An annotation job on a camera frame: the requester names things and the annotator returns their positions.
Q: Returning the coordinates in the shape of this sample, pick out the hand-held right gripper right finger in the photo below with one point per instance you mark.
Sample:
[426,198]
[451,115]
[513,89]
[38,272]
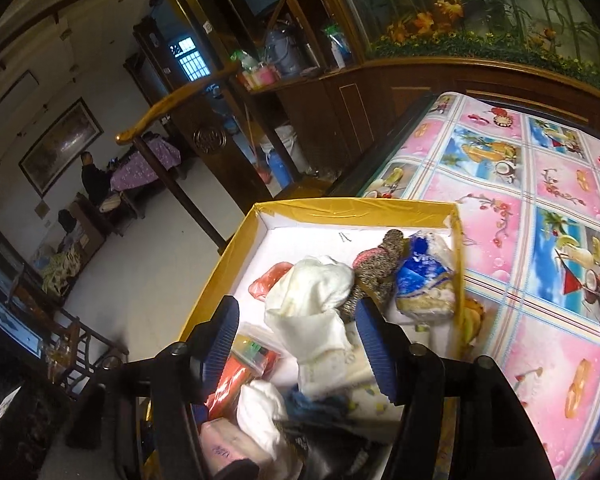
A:
[375,355]

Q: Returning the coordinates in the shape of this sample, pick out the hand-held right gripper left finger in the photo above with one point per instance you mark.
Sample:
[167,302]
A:
[220,345]

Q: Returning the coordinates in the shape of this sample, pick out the zip bag of coloured sheets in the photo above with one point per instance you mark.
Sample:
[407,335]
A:
[240,375]

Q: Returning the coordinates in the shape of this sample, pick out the lemon print tissue pack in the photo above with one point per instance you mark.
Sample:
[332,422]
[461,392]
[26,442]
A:
[370,402]

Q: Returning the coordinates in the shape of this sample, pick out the white soft cloth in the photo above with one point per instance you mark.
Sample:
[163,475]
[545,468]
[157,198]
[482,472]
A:
[315,310]

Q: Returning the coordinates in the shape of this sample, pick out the white towel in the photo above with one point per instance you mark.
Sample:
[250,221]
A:
[262,410]

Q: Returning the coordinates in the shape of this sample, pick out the red plastic bag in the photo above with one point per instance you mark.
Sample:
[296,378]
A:
[267,280]

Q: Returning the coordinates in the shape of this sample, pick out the blue knit cloth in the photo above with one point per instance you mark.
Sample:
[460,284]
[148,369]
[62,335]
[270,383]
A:
[305,402]

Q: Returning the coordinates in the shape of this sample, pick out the brown patterned knit sock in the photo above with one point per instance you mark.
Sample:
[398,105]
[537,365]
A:
[380,260]

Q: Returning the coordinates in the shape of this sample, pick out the black pouch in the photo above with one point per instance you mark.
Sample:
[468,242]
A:
[330,452]

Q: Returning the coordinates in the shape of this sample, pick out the yellow cardboard box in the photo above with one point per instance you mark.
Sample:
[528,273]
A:
[300,240]

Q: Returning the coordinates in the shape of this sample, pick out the dark wooden armchair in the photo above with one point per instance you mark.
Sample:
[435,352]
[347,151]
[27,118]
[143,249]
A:
[80,345]

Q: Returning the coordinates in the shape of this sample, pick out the printed fruit tablecloth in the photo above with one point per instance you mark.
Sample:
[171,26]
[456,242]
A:
[530,310]

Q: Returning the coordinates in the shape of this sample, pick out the striped yellow cloth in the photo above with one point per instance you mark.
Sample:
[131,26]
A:
[60,267]

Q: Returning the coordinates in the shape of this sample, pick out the blue plastic bottle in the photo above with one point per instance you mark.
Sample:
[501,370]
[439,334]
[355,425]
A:
[278,170]

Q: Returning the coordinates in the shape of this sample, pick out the table with purple cloth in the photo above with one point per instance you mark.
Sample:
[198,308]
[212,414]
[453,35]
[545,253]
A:
[145,160]

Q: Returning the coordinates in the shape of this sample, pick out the carved wooden chair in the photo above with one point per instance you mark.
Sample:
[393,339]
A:
[210,137]

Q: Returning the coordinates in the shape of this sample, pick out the wooden sideboard cabinet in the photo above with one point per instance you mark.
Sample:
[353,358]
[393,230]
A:
[380,95]

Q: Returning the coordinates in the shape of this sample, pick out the pink container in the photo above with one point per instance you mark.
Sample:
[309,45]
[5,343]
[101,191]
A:
[262,77]

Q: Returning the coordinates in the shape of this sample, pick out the barred window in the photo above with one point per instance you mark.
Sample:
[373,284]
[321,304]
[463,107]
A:
[190,57]

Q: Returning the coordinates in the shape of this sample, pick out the glass flower display case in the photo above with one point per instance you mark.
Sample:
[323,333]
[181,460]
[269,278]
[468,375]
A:
[480,10]

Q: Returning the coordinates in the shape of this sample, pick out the framed wall painting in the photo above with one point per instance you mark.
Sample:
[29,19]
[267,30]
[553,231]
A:
[60,145]

